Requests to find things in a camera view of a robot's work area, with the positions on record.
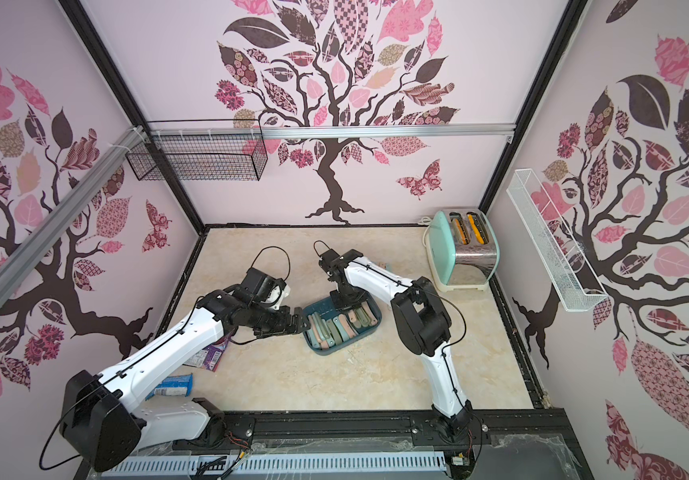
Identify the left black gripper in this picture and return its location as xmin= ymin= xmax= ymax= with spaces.
xmin=244 ymin=302 xmax=310 ymax=339

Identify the teal plastic storage box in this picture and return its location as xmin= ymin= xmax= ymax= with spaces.
xmin=302 ymin=294 xmax=382 ymax=356

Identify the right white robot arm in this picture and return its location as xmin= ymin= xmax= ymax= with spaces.
xmin=318 ymin=249 xmax=473 ymax=438

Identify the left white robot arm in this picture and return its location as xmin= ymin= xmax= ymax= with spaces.
xmin=58 ymin=290 xmax=310 ymax=472

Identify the purple snack packet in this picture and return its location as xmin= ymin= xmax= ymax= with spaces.
xmin=184 ymin=338 xmax=230 ymax=372

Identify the blue snack packet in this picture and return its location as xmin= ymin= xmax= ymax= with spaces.
xmin=146 ymin=374 xmax=194 ymax=400

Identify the mint green toaster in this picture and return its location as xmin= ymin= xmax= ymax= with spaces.
xmin=422 ymin=207 xmax=500 ymax=292

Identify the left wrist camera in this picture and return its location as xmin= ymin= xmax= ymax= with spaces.
xmin=240 ymin=267 xmax=288 ymax=308

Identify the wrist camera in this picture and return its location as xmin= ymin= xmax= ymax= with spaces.
xmin=318 ymin=249 xmax=348 ymax=276
xmin=240 ymin=267 xmax=288 ymax=308

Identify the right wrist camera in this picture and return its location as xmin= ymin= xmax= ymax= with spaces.
xmin=318 ymin=249 xmax=348 ymax=276

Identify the black wire basket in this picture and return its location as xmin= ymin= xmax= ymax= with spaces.
xmin=126 ymin=117 xmax=270 ymax=181

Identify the white slotted cable duct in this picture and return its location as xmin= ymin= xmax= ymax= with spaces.
xmin=94 ymin=451 xmax=446 ymax=479

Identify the white wire shelf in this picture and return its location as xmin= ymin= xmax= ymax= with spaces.
xmin=506 ymin=169 xmax=609 ymax=313

